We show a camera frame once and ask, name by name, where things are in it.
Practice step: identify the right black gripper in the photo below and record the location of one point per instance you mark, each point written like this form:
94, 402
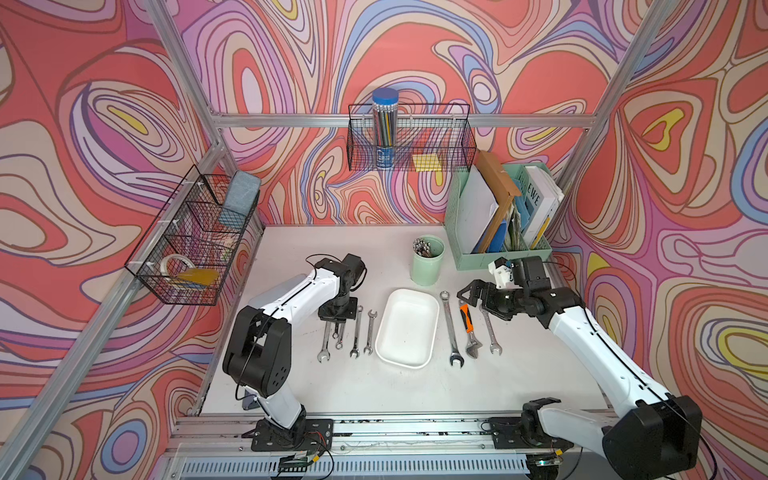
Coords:
489, 289

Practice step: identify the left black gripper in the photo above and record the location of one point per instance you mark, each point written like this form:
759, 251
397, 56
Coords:
325, 315

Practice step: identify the thin silver wrench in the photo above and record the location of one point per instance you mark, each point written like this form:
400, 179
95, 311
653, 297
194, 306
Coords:
339, 335

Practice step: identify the silver double open-end wrench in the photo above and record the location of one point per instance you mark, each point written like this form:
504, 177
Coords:
495, 348

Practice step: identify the small silver ring wrench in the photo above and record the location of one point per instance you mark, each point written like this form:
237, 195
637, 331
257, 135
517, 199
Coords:
354, 353

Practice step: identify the silver 19 combination wrench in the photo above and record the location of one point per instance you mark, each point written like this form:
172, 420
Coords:
324, 353

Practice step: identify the orange handle adjustable wrench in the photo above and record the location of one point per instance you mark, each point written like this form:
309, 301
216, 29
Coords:
473, 344

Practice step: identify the white plastic storage box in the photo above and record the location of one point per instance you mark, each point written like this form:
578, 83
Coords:
408, 329

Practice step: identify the large silver combination wrench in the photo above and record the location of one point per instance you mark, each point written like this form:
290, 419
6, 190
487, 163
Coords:
455, 355

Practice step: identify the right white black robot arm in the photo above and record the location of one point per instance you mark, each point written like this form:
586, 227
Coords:
652, 434

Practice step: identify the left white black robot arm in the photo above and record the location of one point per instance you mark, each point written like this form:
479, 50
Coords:
258, 355

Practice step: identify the translucent box lid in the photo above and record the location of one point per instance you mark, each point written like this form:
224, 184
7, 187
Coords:
275, 292

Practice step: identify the green file organizer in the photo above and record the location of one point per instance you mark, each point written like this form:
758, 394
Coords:
478, 260

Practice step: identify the green cup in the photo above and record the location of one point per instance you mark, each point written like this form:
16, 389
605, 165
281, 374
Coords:
426, 271

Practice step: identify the drill bits in cup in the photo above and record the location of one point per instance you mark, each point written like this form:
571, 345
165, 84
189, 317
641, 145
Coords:
422, 248

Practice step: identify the white paper folder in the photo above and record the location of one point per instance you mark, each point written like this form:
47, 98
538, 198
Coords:
477, 207

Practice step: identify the brown cardboard folder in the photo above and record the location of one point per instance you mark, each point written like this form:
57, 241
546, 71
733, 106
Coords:
503, 189

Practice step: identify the white book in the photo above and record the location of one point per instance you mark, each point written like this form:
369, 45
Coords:
542, 200

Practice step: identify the yellow pad in basket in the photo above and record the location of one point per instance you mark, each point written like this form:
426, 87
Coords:
197, 278

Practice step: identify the grey sponge block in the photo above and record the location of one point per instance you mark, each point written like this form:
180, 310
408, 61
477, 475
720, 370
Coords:
242, 192

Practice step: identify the yellow sticky notes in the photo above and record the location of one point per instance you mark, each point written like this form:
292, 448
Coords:
427, 162

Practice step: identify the clear tape roll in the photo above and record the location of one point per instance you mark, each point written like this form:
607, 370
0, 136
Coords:
173, 264

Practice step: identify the blue lid pencil tube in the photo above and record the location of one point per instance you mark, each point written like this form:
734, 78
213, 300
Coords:
385, 109

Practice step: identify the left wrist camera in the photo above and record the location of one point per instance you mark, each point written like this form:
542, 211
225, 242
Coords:
348, 267

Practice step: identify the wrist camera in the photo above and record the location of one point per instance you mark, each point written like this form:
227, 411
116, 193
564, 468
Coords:
527, 274
348, 267

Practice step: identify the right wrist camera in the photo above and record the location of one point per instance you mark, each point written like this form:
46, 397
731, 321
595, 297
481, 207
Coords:
527, 274

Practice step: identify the grey bracket on table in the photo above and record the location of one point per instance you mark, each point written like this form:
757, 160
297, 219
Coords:
250, 402

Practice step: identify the black wire basket left wall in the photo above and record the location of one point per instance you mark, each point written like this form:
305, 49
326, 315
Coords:
193, 223

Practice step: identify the black wire basket wall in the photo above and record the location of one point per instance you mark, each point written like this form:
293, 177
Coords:
441, 128
193, 223

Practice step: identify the black wire basket back wall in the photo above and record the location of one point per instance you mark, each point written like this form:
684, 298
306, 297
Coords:
441, 128

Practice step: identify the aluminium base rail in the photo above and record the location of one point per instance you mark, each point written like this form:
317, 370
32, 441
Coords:
378, 446

